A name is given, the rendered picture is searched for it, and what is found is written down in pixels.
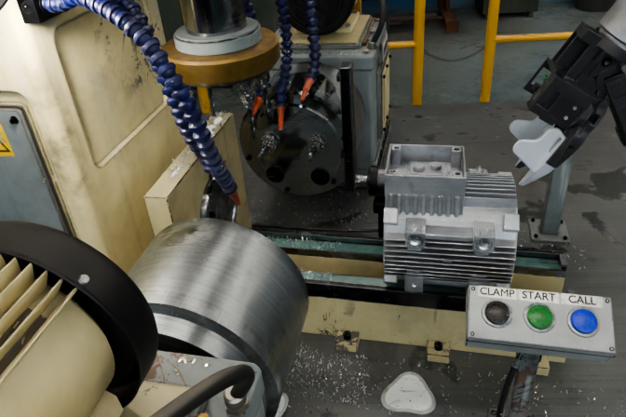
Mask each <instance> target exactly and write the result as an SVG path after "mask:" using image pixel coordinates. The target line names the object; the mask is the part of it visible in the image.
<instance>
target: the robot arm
mask: <svg viewBox="0 0 626 417"><path fill-rule="evenodd" d="M600 26H601V27H599V26H598V27H597V28H594V27H592V26H591V25H590V24H588V23H586V22H585V21H582V22H581V24H580V25H579V26H578V27H577V29H576V30H575V31H574V32H573V33H572V34H571V35H570V36H569V38H568V39H567V40H566V41H565V43H564V44H563V45H562V47H561V48H560V49H559V50H558V51H557V53H556V54H555V55H554V56H553V58H550V57H549V56H548V58H547V59H546V60H544V62H543V63H542V64H541V65H540V67H539V68H538V69H537V71H536V72H535V73H534V74H533V76H532V77H531V78H530V79H529V81H528V82H527V83H526V84H525V86H524V87H523V89H525V90H526V91H528V92H530V93H532V94H533V95H532V96H531V99H530V100H528V101H527V106H528V110H529V111H531V112H533V113H534V114H537V115H538V117H537V118H536V119H534V120H531V121H529V120H521V119H516V120H514V121H513V122H511V123H510V132H511V133H512V134H513V135H514V136H515V137H516V138H517V139H518V141H517V142H516V143H515V144H514V145H513V152H514V153H515V154H516V155H517V156H518V157H519V158H520V159H519V160H518V162H517V163H516V165H515V167H516V168H522V167H525V166H528V167H529V168H530V170H528V171H527V173H526V174H525V175H524V177H523V178H522V179H521V180H520V181H519V184H520V185H521V186H525V185H527V184H528V183H530V182H534V181H536V180H538V179H539V178H541V177H543V176H545V175H547V174H548V173H550V172H551V171H552V170H554V169H555V168H558V167H559V166H560V165H561V164H563V163H564V162H565V161H566V159H567V158H569V157H570V156H571V155H572V154H573V153H574V152H576V150H577V149H578V148H579V147H580V146H581V145H582V143H584V142H585V140H586V139H587V137H588V136H589V134H590V133H591V132H592V131H593V130H594V129H595V127H596V126H597V125H598V124H599V122H600V121H601V120H602V118H603V117H604V116H605V114H606V110H607V107H608V106H609V108H610V111H611V113H612V115H613V117H614V120H615V122H616V126H615V130H616V132H617V137H618V139H619V140H620V141H621V143H622V145H623V146H626V75H625V73H624V72H623V71H622V70H621V67H622V66H623V65H624V64H626V0H617V1H616V2H615V4H614V5H613V6H612V7H611V8H610V9H609V10H608V11H607V12H606V14H605V15H604V16H603V17H602V18H601V20H600ZM543 67H544V68H546V69H547V70H549V71H550V72H551V74H545V75H544V77H543V78H542V79H541V80H542V82H543V84H542V85H541V84H540V83H538V82H536V83H535V84H534V85H533V84H532V81H533V80H534V79H535V78H536V76H537V75H538V74H539V72H540V71H541V70H542V69H543ZM565 129H566V133H565V134H563V133H564V131H565Z"/></svg>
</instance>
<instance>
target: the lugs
mask: <svg viewBox="0 0 626 417"><path fill-rule="evenodd" d="M398 219H399V210H398V209H397V208H384V219H383V223H384V225H398ZM502 231H503V232H512V233H517V232H518V231H520V215H519V214H504V215H503V221H502ZM384 282H386V283H398V276H386V275H385V272H384ZM494 287H500V288H509V289H510V285H507V284H495V283H494Z"/></svg>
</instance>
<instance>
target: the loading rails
mask: <svg viewBox="0 0 626 417"><path fill-rule="evenodd" d="M251 229H252V230H254V231H256V232H258V233H260V234H261V235H264V236H265V237H268V239H269V236H271V237H270V240H272V239H273V240H275V242H276V244H277V245H278V246H279V247H280V248H281V249H282V250H284V251H285V252H286V253H287V254H288V256H289V257H290V258H291V259H292V260H293V262H294V263H295V264H296V266H297V267H298V269H299V270H300V272H301V274H302V276H303V277H305V278H304V280H305V282H306V287H307V291H308V299H309V304H308V311H307V314H306V320H305V323H304V326H303V329H302V332H307V333H315V334H323V335H331V336H336V341H335V349H336V350H339V351H347V352H354V353H357V352H358V348H359V342H360V339H363V340H371V341H379V342H387V343H402V344H410V345H418V346H426V347H427V354H426V360H427V361H430V362H438V363H445V364H449V362H450V350H458V351H466V352H474V353H482V354H490V355H499V356H514V357H516V352H509V351H500V350H493V349H484V348H476V347H468V346H466V345H465V322H466V296H467V294H466V288H457V287H445V286H433V285H423V292H416V291H405V290H404V278H398V283H386V282H384V262H383V238H384V237H372V236H360V235H336V234H324V233H311V232H299V231H286V230H274V229H262V228H251ZM272 236H274V238H273V237H272ZM287 236H288V238H289V239H290V238H292V239H290V240H289V239H288V238H287ZM277 237H278V238H277ZM309 237H310V238H311V239H312V240H311V239H309ZM276 238H277V239H276ZM302 238H303V241H302ZM306 238H307V242H306ZM295 239H297V242H298V244H299V245H300V246H299V245H298V244H297V242H296V240H295ZM314 239H315V240H314ZM288 240H289V241H288ZM294 240H295V242H296V243H295V242H294ZM304 240H305V242H304ZM308 240H309V241H308ZM338 240H339V241H340V242H339V241H338ZM326 241H327V242H326ZM329 241H330V242H329ZM275 242H274V243H275ZM283 242H284V243H285V242H286V243H285V244H284V243H283ZM292 242H293V244H292ZM308 242H309V244H308ZM317 242H318V243H319V244H318V243H317ZM325 242H326V245H325V244H324V243H325ZM335 242H336V243H335ZM288 243H289V244H288ZM333 243H334V248H332V247H333V245H332V247H330V245H331V244H333ZM340 243H341V244H342V246H341V245H340ZM296 244H297V245H296ZM323 244H324V246H323ZM327 244H328V247H329V248H328V247H327ZM338 244H339V245H338ZM286 245H289V246H286ZM321 245H322V246H323V247H322V246H321ZM336 245H337V246H338V247H337V246H336ZM293 246H295V247H293ZM296 246H299V247H300V248H299V247H297V248H296ZM310 246H311V247H310ZM304 247H305V248H306V249H305V248H304ZM313 247H315V248H313ZM312 248H313V249H312ZM322 249H324V250H322ZM301 266H302V268H303V271H302V268H301ZM567 266H568V264H567V260H566V256H565V252H564V251H557V250H545V249H520V248H517V249H516V258H515V265H514V270H513V275H512V279H511V283H510V288H511V289H529V290H539V291H549V292H560V293H562V291H563V287H564V282H565V276H566V270H567ZM308 267H309V269H310V271H311V272H310V273H309V269H308ZM321 270H322V271H321ZM330 270H331V271H330ZM329 271H330V272H329ZM305 272H306V274H305ZM307 272H308V273H307ZM327 273H328V274H327ZM330 273H332V278H333V279H332V280H330V277H331V274H330ZM312 274H313V277H312ZM317 274H318V275H317ZM322 274H323V275H324V277H323V278H322V279H321V277H322ZM306 276H308V278H309V279H308V278H307V277H306ZM310 278H311V279H310ZM316 278H317V279H318V280H317V279H316ZM549 361H553V362H562V363H565V357H557V356H542V355H540V359H539V363H538V371H537V375H544V376H548V375H549V372H550V364H549Z"/></svg>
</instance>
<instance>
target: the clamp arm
mask: <svg viewBox="0 0 626 417"><path fill-rule="evenodd" d="M336 81H337V82H340V96H341V115H342V133H343V149H342V151H341V159H344V170H345V188H346V192H355V191H356V187H357V185H358V186H360V185H359V184H357V185H356V183H360V180H356V177H357V179H359V178H360V174H358V173H357V160H356V134H355V109H354V83H353V63H352V62H351V61H343V62H342V63H341V65H340V67H339V72H338V73H337V76H336Z"/></svg>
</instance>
